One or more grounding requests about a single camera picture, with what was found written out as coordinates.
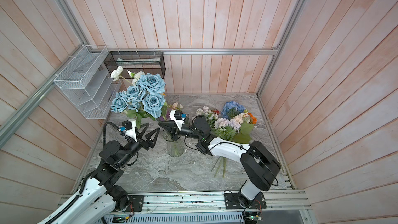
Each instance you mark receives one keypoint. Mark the electronics board with leds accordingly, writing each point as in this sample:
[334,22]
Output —
[251,217]

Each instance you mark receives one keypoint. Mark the teal blue rose bunch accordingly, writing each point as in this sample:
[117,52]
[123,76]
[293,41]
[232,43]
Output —
[144,100]

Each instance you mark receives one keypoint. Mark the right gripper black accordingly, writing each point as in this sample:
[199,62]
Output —
[173,132]

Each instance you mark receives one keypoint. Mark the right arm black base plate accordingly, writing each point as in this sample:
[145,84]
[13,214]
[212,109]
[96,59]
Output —
[238,201]

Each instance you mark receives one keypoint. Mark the horizontal aluminium frame bar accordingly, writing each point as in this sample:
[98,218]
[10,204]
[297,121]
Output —
[201,51]

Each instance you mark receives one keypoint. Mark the blue hydrangea stem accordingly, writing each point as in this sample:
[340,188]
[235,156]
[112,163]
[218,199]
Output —
[231,109]

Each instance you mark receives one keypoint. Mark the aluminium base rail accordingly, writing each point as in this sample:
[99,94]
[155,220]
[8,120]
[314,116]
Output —
[214,200]

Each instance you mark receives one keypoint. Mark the pink hydrangea bouquet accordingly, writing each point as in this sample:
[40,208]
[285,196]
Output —
[236,130]

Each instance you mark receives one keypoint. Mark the white wire shelf rack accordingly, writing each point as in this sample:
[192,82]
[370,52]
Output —
[88,85]

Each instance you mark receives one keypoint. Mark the white flower stem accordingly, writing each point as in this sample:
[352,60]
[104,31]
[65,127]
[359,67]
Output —
[128,76]

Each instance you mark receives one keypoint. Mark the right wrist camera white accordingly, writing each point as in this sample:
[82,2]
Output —
[178,117]

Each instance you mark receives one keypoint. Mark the clear grey glass vase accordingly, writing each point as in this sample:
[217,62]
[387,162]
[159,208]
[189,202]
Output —
[174,148]

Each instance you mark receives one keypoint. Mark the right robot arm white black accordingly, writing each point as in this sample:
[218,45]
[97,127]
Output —
[259,164]

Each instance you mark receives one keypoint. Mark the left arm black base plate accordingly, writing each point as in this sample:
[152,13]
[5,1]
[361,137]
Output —
[135,203]

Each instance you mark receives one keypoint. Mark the left aluminium frame bar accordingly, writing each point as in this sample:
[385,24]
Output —
[17,118]

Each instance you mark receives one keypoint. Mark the blue purple glass vase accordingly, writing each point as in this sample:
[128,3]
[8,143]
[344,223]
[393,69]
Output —
[165,117]

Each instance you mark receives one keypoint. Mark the pink lilac mixed bouquet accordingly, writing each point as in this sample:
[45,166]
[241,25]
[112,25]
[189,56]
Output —
[206,111]

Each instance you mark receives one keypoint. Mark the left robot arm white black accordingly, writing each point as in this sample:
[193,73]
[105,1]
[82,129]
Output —
[99,194]

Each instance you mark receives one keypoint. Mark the black mesh wall basket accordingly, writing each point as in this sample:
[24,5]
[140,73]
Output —
[148,63]

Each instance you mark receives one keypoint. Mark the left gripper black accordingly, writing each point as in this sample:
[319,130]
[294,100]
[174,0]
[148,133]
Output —
[148,142]

